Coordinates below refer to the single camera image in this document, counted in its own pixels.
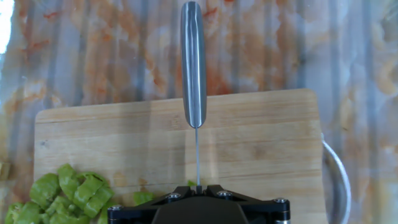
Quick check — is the marble pattern plastic mat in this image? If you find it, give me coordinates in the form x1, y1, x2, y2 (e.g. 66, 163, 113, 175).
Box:
0, 0, 398, 224

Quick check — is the wooden peg rack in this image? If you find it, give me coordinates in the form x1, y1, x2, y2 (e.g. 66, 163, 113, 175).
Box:
0, 161, 12, 181

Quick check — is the small green chili sliver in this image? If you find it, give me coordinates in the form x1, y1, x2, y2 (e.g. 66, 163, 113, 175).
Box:
96, 202, 116, 224

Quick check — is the steel cleaver knife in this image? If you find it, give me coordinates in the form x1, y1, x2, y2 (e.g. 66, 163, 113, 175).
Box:
179, 1, 208, 190

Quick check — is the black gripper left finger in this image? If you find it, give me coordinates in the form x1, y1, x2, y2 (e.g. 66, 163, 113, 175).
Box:
108, 185, 198, 224

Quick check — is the wooden cutting board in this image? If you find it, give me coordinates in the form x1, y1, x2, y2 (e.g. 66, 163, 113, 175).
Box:
33, 88, 352, 224

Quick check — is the cut chili end chunk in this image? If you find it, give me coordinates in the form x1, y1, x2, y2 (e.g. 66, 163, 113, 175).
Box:
57, 163, 81, 200

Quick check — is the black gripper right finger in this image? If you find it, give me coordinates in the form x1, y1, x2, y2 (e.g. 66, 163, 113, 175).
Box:
199, 185, 292, 224

